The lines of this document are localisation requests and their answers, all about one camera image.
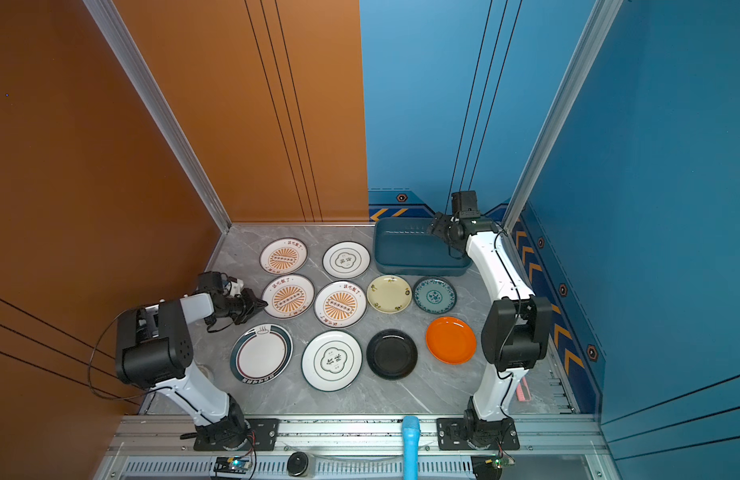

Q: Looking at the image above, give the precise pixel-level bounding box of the sunburst plate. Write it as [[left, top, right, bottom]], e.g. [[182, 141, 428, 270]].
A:
[[314, 281, 368, 328], [259, 237, 308, 275], [263, 274, 316, 320]]

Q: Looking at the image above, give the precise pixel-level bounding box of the white flower plate back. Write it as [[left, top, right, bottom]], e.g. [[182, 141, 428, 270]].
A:
[[322, 241, 371, 279]]

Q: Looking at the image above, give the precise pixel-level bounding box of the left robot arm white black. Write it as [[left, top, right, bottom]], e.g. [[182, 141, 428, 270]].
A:
[[116, 271, 268, 451]]

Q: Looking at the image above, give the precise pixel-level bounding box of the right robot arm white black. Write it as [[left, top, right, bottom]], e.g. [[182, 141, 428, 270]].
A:
[[429, 191, 553, 450]]

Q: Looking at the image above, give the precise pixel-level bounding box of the teal plastic bin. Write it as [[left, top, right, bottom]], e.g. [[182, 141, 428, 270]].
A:
[[373, 217, 472, 276]]

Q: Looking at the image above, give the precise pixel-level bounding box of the white plate dark rim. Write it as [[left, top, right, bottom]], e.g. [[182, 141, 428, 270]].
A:
[[230, 323, 294, 385]]

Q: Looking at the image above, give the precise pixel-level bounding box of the teal patterned plate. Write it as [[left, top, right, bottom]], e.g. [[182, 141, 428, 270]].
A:
[[413, 277, 458, 315]]

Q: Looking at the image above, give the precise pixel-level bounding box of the cream yellow plate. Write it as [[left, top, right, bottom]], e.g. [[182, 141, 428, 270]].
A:
[[367, 275, 413, 314]]

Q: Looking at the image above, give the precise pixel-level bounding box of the large white flower plate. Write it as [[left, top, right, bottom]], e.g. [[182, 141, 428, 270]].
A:
[[301, 330, 364, 392]]

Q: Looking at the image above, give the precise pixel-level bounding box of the orange plate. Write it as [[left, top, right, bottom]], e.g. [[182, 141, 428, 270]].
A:
[[425, 317, 477, 365]]

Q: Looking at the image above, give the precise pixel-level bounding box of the black plate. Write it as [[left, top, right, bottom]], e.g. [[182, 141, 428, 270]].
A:
[[367, 329, 418, 380]]

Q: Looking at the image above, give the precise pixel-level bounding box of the left circuit board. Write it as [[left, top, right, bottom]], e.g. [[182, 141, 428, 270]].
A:
[[213, 456, 254, 479]]

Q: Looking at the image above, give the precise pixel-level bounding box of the circuit board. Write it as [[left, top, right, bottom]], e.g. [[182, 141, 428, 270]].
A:
[[485, 451, 516, 470], [213, 456, 254, 479]]

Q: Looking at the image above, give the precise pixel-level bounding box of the black round knob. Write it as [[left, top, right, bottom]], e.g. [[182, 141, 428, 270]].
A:
[[286, 451, 312, 478]]

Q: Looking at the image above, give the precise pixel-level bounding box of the pink flat tool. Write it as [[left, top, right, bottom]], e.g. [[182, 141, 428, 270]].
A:
[[515, 378, 532, 402]]

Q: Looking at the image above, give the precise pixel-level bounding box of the right circuit board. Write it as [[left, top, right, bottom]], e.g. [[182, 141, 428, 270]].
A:
[[485, 451, 516, 470]]

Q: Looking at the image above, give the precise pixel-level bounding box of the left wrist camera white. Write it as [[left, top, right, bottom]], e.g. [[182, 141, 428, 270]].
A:
[[222, 274, 245, 297]]

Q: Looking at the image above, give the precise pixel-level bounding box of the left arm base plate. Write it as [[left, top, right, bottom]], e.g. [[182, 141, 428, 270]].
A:
[[193, 417, 280, 452]]

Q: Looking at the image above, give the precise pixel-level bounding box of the aluminium front rail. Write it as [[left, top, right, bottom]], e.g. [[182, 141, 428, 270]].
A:
[[94, 415, 619, 479]]

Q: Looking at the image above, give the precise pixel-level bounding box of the blue cylinder handle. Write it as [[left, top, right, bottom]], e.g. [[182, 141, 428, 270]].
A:
[[402, 415, 421, 480]]

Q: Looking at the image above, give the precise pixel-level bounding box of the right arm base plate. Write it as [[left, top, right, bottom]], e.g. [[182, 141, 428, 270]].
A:
[[436, 417, 521, 451]]

